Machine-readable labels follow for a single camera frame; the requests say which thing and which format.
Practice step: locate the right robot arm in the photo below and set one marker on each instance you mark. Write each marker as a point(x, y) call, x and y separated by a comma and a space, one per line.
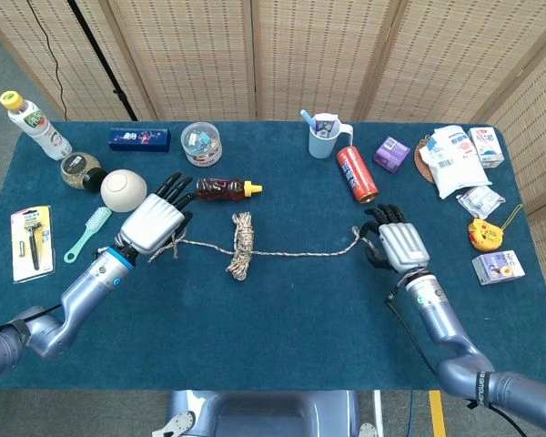
point(441, 318)

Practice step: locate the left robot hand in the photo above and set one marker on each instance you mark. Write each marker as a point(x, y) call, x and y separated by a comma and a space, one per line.
point(152, 220)

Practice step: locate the mint green brush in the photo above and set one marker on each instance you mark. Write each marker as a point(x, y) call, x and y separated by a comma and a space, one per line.
point(93, 225)

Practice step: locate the razor in blister pack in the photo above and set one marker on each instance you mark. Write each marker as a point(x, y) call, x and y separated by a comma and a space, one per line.
point(33, 243)

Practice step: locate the toothpaste tube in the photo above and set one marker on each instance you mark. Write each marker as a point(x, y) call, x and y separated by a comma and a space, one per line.
point(324, 125)

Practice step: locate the white metal post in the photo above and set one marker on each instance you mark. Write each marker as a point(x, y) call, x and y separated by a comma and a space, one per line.
point(378, 412)

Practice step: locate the lavender tissue pack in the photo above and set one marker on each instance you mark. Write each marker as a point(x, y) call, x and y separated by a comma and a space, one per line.
point(498, 268)

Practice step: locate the white milk carton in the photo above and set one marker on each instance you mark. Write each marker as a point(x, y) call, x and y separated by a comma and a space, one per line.
point(487, 145)

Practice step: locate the dark blue rectangular box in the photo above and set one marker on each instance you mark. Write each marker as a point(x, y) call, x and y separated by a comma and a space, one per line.
point(138, 139)

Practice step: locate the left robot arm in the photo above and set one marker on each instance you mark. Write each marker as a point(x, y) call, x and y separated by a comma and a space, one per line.
point(79, 296)

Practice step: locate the blue table cloth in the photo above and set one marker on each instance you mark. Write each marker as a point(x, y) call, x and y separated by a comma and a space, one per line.
point(277, 341)

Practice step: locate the purple small box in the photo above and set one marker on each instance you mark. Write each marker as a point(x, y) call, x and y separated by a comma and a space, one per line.
point(391, 155)

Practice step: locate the orange drink can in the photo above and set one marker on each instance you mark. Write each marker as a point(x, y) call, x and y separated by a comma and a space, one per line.
point(357, 175)

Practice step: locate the clear plastic jar of clips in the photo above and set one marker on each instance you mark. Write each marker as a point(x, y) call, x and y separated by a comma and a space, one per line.
point(201, 145)

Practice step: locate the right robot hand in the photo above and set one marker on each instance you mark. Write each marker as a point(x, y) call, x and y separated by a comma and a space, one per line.
point(402, 246)

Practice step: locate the light blue cup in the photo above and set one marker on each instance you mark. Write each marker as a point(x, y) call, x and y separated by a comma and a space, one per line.
point(320, 145)

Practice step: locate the blue-grey robot torso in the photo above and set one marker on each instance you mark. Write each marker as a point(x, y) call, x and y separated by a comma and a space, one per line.
point(264, 414)

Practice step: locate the honey bear bottle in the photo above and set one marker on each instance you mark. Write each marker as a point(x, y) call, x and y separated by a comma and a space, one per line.
point(223, 190)

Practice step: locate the cream bowl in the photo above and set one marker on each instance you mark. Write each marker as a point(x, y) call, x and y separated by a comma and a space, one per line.
point(124, 191)

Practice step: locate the glass jar black lid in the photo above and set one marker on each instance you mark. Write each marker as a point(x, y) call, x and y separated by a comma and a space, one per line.
point(75, 170)

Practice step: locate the small clear plastic packet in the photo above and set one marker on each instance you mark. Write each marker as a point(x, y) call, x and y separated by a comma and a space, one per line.
point(480, 202)

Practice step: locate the drink bottle yellow cap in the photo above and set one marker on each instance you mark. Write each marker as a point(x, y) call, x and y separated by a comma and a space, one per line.
point(41, 132)

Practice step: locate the white plastic bag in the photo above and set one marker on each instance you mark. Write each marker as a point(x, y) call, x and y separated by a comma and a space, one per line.
point(457, 164)

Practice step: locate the woven round coaster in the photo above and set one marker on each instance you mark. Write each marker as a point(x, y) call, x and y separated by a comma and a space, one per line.
point(421, 164)

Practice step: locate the black stand pole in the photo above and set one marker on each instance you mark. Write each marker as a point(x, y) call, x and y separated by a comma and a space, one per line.
point(102, 59)

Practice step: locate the blue toothbrush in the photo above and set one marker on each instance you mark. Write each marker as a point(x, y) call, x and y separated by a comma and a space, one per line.
point(308, 118)

